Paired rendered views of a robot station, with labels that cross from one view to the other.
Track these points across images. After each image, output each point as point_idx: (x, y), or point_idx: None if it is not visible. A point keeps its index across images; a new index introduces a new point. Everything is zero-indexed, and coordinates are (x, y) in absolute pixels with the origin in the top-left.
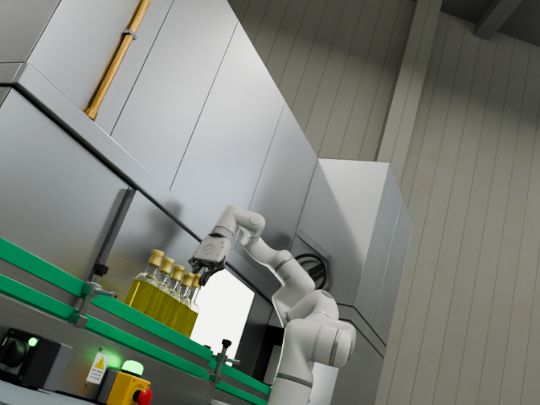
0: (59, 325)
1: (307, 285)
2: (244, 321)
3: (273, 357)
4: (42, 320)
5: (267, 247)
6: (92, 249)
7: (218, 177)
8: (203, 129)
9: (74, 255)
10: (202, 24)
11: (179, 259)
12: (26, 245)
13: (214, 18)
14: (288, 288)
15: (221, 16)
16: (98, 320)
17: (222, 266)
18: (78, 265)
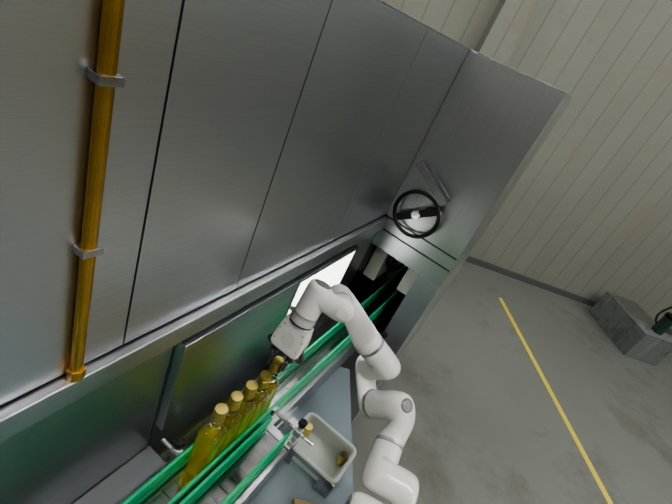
0: None
1: (391, 377)
2: (343, 273)
3: (374, 257)
4: None
5: (359, 308)
6: (150, 402)
7: (307, 212)
8: (278, 195)
9: (130, 424)
10: (251, 68)
11: (260, 321)
12: (65, 476)
13: (281, 29)
14: (371, 371)
15: (296, 9)
16: None
17: (300, 361)
18: (139, 421)
